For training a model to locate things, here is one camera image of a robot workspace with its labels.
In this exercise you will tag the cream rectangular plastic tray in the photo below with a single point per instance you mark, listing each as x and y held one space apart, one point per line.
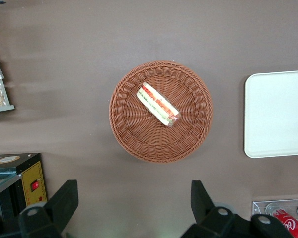
275 114

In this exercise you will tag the black food warmer yellow panel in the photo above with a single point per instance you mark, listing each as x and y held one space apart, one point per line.
32 173

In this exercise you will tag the clear acrylic bottle rack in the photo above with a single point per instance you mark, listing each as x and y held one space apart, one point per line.
258 205

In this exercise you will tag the triangle sandwich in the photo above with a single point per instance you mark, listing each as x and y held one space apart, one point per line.
156 104

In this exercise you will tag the tray of snack bags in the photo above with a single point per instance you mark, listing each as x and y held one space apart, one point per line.
5 108

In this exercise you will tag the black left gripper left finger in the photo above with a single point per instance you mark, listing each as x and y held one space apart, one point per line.
54 210

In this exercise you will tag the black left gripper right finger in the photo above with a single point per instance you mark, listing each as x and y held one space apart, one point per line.
203 210

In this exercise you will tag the round brown wicker basket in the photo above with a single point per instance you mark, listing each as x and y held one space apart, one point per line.
139 138

